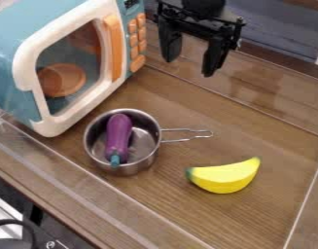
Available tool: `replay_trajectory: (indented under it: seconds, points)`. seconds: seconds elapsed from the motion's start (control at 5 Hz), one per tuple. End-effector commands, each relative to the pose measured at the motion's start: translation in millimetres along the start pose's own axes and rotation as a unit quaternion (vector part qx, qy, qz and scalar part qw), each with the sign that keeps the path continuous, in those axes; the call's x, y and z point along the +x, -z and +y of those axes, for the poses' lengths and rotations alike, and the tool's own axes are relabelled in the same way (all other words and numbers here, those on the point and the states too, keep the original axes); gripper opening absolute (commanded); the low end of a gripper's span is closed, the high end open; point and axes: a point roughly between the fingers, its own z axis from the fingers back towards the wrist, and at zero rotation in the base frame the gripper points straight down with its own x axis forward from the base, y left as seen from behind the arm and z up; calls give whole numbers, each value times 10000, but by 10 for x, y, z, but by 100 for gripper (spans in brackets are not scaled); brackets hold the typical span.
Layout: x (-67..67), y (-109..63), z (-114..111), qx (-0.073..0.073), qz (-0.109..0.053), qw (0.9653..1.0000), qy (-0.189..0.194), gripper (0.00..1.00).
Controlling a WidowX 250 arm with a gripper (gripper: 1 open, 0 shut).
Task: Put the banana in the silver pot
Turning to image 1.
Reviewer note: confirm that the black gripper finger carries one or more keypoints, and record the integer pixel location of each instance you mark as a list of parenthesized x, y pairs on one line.
[(170, 40), (215, 53)]

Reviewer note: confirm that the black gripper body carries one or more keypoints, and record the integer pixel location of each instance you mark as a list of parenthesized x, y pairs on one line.
[(202, 18)]

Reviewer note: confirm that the yellow toy banana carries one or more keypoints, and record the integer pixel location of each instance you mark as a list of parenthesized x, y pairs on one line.
[(223, 179)]

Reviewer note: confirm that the blue toy microwave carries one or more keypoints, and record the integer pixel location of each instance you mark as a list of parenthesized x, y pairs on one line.
[(97, 34)]

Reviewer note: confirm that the orange microwave turntable plate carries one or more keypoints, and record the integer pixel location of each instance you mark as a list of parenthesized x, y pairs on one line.
[(60, 79)]

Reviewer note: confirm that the purple toy eggplant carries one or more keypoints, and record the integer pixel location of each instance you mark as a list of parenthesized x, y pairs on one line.
[(119, 129)]

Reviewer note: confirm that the black device with knob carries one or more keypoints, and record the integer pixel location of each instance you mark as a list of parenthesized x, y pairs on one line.
[(35, 238)]

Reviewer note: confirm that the silver pot with wire handle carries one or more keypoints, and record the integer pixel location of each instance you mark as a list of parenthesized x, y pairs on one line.
[(147, 137)]

